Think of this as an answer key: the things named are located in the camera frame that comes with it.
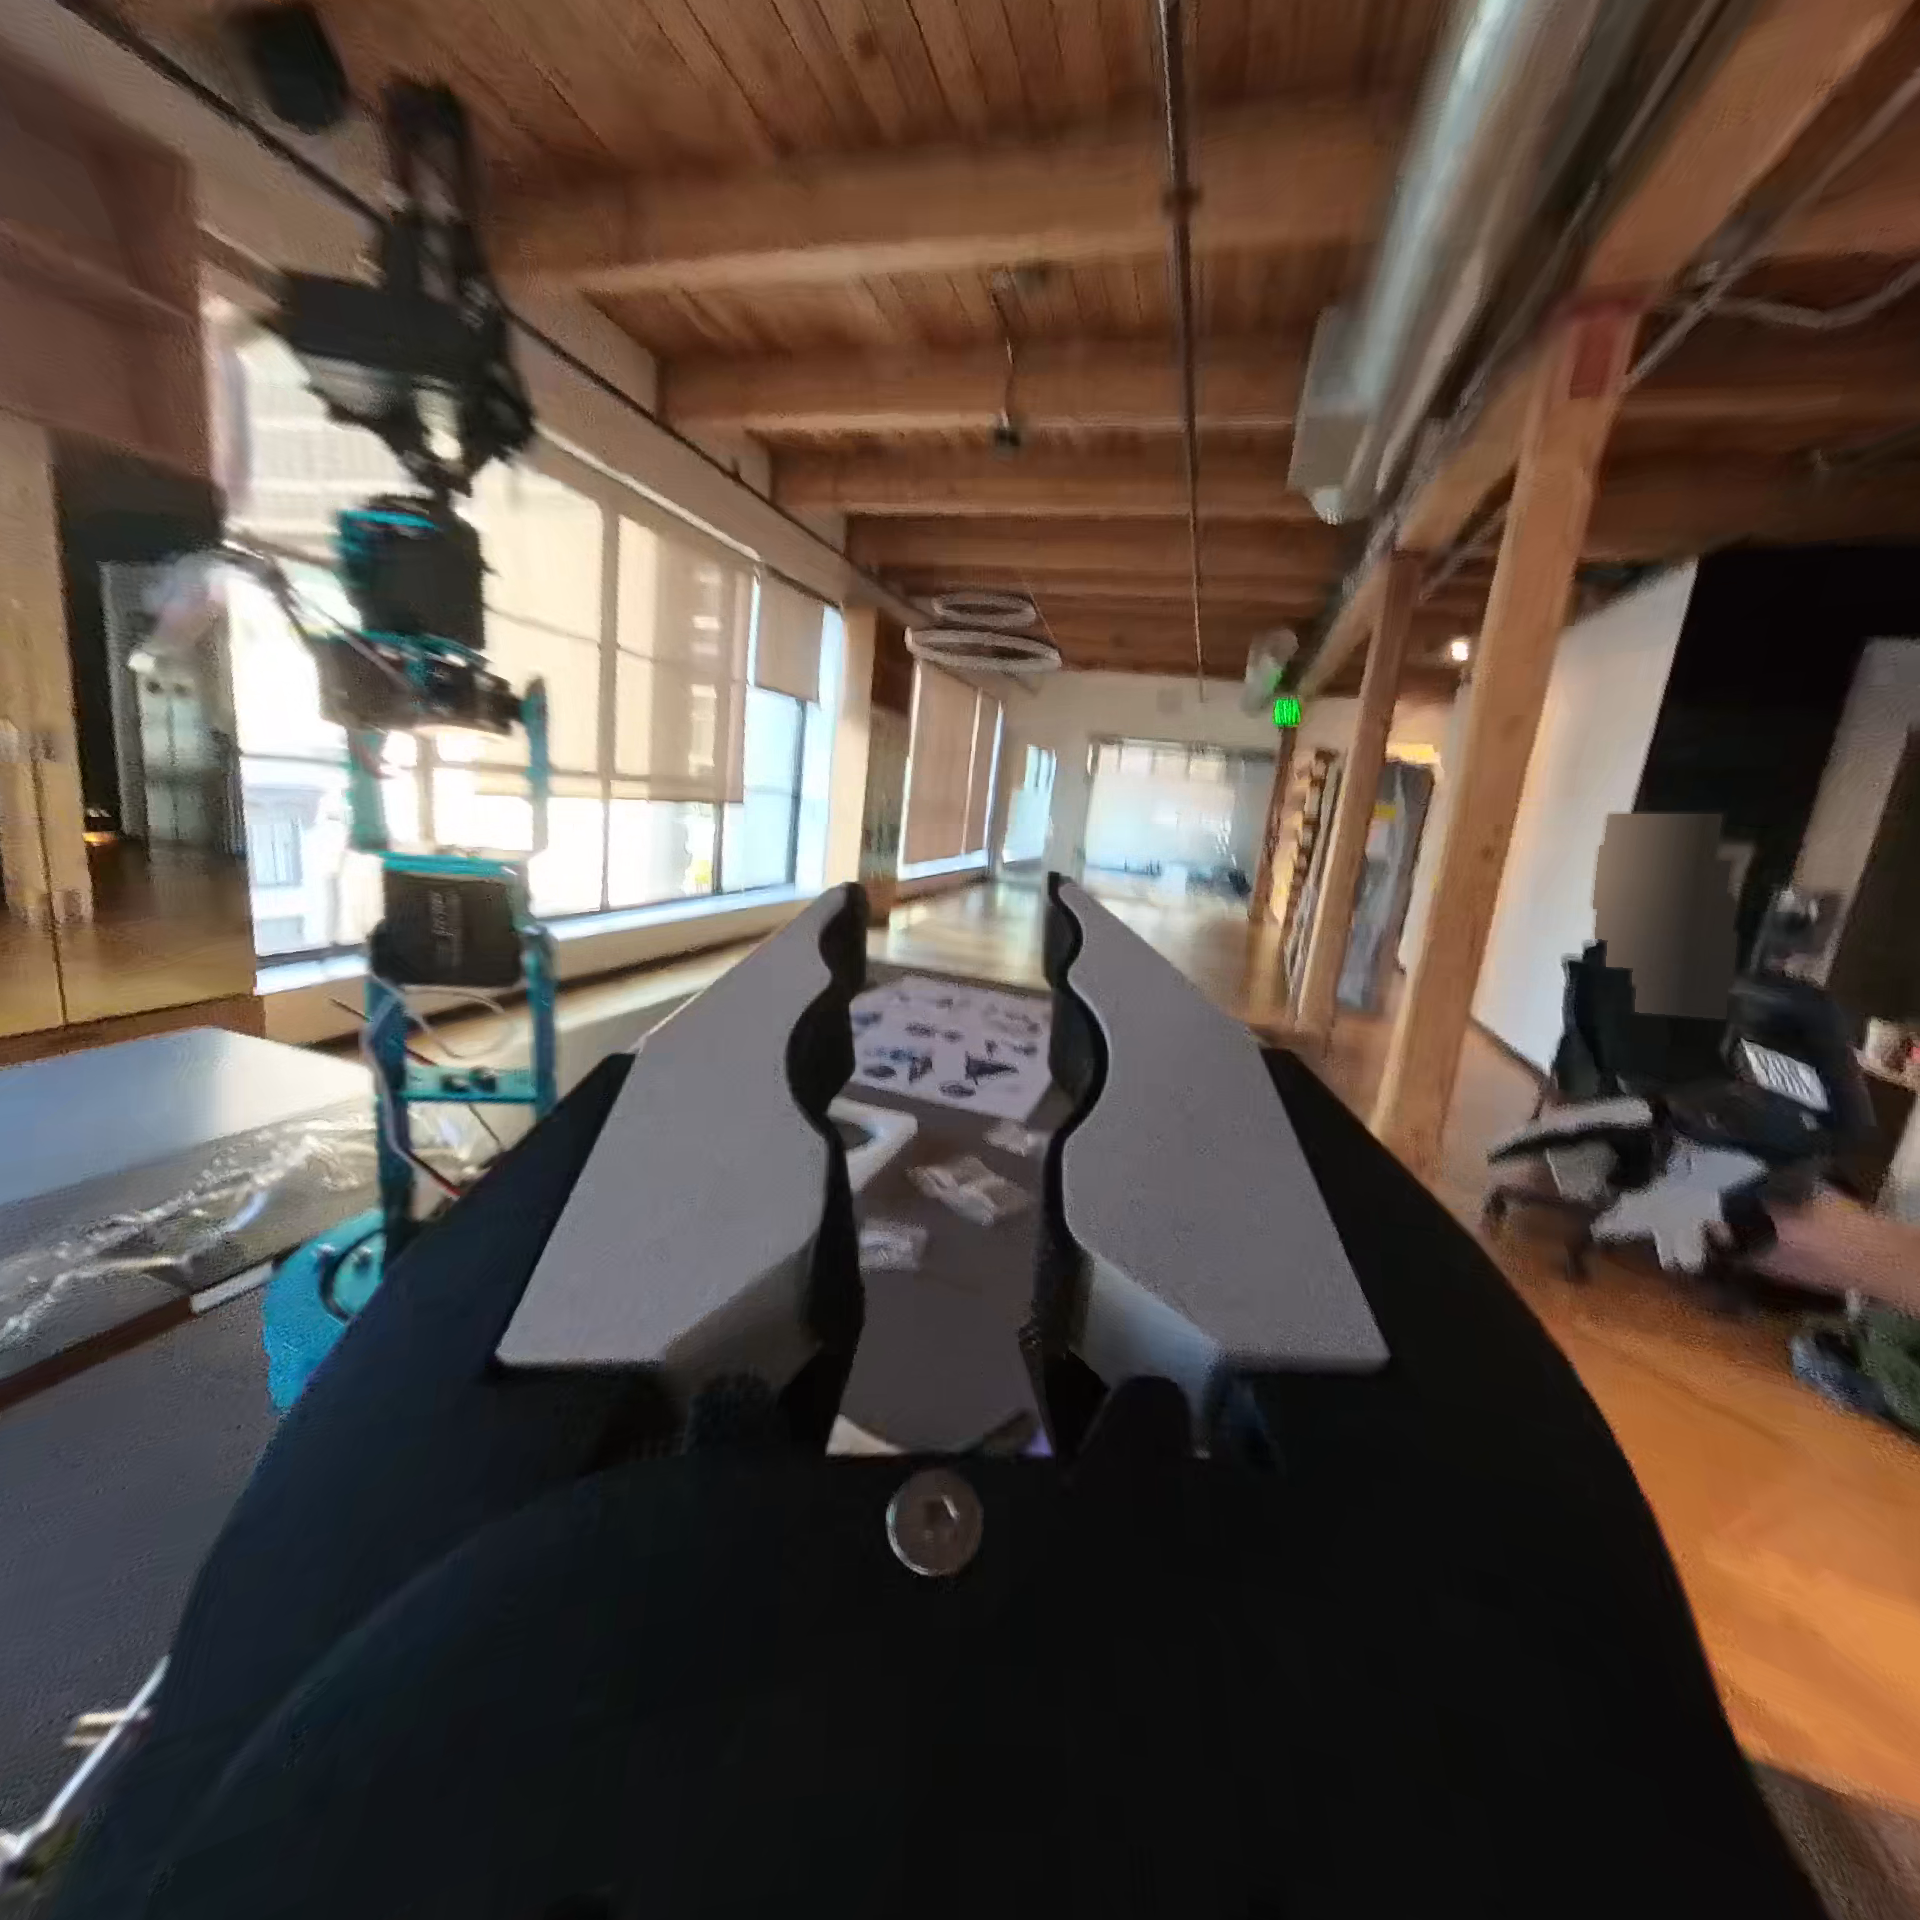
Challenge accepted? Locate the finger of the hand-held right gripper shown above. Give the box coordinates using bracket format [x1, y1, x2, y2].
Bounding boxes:
[1592, 1151, 1782, 1280]
[1487, 1099, 1662, 1202]

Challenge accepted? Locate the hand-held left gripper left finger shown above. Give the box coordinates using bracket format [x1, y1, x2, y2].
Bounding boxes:
[496, 883, 873, 1452]

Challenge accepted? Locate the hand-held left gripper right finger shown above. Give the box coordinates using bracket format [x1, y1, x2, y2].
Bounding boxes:
[1018, 872, 1392, 1453]

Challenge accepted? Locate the black office chair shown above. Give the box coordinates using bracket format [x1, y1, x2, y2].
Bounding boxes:
[1487, 944, 1667, 1280]

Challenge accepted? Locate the dark patterned bag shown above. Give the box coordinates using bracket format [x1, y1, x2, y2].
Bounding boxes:
[1792, 1303, 1920, 1432]

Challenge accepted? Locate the beige roller blind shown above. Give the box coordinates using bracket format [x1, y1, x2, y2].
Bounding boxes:
[752, 574, 841, 703]
[608, 510, 752, 804]
[903, 662, 1004, 869]

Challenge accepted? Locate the crinkled clear plastic wrap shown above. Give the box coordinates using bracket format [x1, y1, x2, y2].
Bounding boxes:
[0, 1118, 378, 1354]

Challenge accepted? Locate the thin ceiling pipe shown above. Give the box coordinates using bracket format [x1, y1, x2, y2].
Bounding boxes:
[1155, 0, 1211, 706]

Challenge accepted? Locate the wooden support post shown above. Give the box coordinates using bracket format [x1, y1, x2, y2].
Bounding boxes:
[1296, 555, 1420, 1037]
[1372, 316, 1638, 1172]

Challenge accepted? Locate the round ring ceiling lamp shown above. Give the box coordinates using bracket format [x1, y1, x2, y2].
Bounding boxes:
[903, 590, 1065, 675]

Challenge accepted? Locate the silver ventilation duct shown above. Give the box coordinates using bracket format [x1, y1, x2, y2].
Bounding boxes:
[1290, 0, 1743, 528]

